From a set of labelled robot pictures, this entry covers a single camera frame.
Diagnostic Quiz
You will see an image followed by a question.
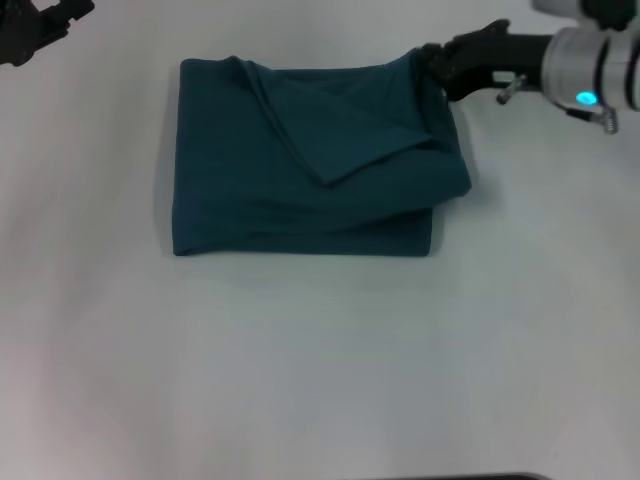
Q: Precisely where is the silver cable plug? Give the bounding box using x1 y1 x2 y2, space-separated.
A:
595 106 620 136
495 73 527 106

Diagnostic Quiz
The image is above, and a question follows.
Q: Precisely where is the teal t-shirt with beige print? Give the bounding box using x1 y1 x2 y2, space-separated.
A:
170 48 474 259

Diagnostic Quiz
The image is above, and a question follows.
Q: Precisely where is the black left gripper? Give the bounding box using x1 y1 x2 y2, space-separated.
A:
0 0 97 68

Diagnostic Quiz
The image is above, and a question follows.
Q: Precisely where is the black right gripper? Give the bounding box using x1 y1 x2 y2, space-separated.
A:
418 18 557 105

